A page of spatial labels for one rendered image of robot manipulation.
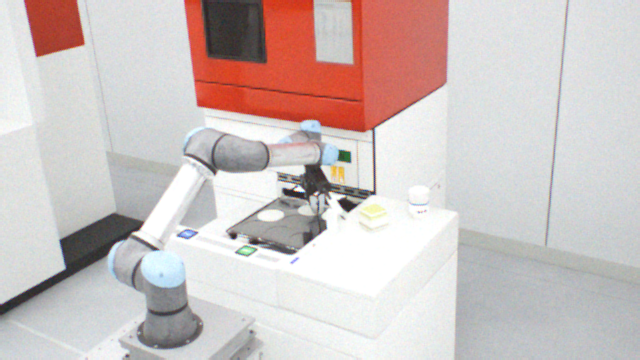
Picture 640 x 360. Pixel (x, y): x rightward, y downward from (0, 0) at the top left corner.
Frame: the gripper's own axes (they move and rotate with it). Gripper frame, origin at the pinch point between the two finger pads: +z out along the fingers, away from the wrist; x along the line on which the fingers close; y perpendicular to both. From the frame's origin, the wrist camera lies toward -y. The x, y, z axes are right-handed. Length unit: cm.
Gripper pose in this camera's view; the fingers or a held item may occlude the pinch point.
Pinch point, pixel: (317, 212)
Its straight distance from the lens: 262.0
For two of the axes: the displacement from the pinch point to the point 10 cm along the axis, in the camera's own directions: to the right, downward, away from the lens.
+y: -4.2, -3.4, 8.4
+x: -9.1, 2.1, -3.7
